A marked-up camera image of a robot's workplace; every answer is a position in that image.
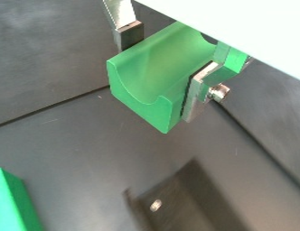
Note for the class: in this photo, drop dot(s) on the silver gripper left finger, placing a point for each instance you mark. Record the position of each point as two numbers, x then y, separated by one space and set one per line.
127 28

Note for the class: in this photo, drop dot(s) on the green arch object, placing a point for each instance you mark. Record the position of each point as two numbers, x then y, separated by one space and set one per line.
149 74

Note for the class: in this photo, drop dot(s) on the black curved fixture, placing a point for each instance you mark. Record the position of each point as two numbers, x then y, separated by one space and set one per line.
184 203

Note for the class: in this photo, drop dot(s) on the green shape sorter board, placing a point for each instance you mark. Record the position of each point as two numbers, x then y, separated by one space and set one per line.
18 215

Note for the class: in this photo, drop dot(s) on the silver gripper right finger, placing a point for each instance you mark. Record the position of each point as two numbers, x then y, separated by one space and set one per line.
207 82

